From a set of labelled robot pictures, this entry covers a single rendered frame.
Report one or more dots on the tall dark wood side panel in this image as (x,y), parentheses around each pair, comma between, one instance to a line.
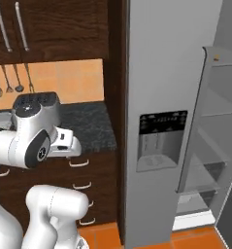
(116,64)

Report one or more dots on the dark wood cabinet front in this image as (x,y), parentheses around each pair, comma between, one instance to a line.
(10,194)

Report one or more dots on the silver toaster with black top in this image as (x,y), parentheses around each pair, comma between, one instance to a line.
(51,108)

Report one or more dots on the dark wood cupboard door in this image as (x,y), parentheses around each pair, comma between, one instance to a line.
(1,55)
(65,29)

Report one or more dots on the hanging metal ladle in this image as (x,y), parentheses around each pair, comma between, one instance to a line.
(19,87)

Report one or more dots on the small yellow object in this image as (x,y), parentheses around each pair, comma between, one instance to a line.
(216,58)

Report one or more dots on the hanging metal fork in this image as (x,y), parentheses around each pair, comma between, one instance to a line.
(30,85)

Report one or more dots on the grey fridge body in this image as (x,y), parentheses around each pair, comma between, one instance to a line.
(230,214)

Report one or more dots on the dark wood drawer front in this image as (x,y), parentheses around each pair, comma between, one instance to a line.
(103,206)
(103,188)
(101,163)
(103,219)

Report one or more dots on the silver fridge door with dispenser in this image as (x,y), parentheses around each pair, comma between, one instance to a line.
(159,81)

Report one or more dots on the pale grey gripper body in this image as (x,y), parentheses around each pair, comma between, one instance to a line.
(76,147)

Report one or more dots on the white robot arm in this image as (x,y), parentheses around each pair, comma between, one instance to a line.
(20,146)

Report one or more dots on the open silver fridge door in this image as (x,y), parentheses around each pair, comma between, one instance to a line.
(214,129)

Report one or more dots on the hanging metal spatula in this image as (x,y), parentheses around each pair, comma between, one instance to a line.
(8,87)

